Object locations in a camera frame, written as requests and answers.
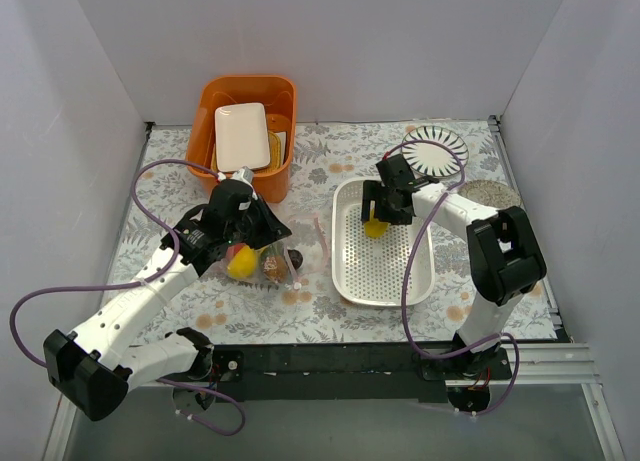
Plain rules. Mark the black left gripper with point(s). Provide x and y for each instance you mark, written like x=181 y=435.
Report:
x=265 y=221

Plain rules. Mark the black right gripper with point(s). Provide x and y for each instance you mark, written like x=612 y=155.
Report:
x=382 y=207

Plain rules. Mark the green toy avocado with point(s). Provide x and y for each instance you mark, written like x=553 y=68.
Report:
x=264 y=253

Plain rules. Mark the dark brown toy mangosteen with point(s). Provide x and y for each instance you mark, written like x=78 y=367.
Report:
x=296 y=258

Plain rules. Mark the brown toy kiwi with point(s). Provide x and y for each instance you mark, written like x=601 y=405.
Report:
x=275 y=268

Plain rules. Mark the red toy apple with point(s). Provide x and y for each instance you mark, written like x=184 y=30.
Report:
x=233 y=250

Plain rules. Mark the yellow toy mango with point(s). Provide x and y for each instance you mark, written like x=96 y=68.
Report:
x=244 y=264

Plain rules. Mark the clear zip top bag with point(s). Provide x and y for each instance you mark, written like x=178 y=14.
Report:
x=307 y=237

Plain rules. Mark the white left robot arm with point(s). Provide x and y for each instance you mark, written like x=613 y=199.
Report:
x=97 y=364

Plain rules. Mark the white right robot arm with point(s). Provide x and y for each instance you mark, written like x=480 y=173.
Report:
x=504 y=256

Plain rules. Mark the blue striped round plate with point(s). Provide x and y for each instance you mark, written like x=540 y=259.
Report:
x=436 y=151

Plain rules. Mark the white perforated plastic basket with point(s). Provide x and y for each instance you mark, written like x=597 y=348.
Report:
x=367 y=271

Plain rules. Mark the yellow woven tray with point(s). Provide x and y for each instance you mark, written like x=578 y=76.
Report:
x=276 y=157

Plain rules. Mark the white rectangular plate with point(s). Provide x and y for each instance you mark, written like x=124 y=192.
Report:
x=240 y=132

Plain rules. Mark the speckled round coaster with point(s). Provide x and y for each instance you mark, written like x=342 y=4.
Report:
x=490 y=193

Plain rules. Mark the floral patterned table mat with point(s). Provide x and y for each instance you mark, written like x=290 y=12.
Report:
x=229 y=312

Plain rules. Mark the orange plastic bin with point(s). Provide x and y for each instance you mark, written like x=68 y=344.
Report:
x=279 y=97

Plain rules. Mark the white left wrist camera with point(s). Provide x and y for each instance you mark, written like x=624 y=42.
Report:
x=244 y=174

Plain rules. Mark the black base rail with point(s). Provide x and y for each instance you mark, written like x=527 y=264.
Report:
x=369 y=371

